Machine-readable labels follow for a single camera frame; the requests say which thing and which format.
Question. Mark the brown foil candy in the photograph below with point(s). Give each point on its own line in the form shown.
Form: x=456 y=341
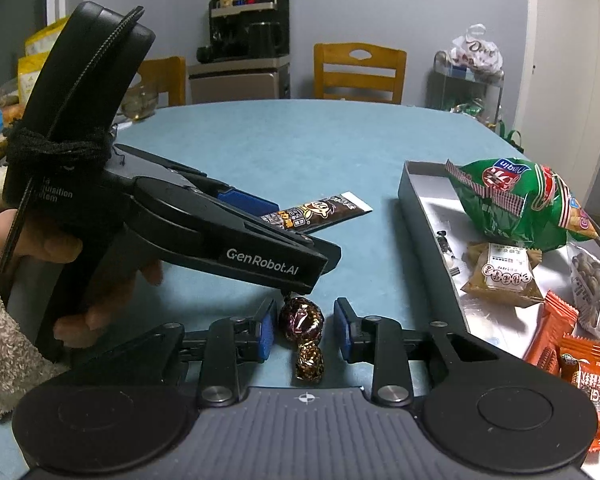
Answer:
x=302 y=323

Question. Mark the person's left hand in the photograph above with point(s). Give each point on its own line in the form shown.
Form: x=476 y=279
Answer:
x=74 y=269

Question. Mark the clear bag of pistachios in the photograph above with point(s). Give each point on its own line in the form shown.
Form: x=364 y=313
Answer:
x=585 y=285

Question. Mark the grey metal tray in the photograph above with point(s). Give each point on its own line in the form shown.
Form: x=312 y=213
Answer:
x=494 y=411

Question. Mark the brown chocolate stick pack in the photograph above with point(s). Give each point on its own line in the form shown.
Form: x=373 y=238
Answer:
x=313 y=216

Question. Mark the green chip bag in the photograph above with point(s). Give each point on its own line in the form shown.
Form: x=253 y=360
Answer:
x=518 y=202

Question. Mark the metal shelf cart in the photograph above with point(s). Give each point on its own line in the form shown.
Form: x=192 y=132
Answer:
x=461 y=89

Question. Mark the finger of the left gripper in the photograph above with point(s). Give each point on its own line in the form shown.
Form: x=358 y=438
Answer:
x=255 y=205

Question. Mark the yellow snack bags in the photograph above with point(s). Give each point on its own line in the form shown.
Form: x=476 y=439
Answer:
x=36 y=49

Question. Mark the white Dove plastic bag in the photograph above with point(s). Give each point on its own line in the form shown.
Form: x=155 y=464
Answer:
x=474 y=51

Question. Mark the wooden chair behind table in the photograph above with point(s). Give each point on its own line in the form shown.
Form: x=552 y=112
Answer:
x=354 y=71

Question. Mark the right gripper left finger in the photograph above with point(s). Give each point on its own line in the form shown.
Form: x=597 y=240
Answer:
x=220 y=349

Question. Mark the beige cabinet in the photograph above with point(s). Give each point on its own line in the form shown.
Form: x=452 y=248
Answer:
x=240 y=80

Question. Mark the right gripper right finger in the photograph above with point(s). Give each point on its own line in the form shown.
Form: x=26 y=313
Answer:
x=389 y=349

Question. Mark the wooden chair left side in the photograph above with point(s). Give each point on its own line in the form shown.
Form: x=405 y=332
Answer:
x=168 y=74

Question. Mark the gold pastry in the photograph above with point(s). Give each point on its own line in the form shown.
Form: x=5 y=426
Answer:
x=503 y=274

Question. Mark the black coffee machine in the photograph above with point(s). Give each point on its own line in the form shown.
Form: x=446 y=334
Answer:
x=246 y=29

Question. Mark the green tote bag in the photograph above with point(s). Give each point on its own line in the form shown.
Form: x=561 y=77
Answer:
x=513 y=138

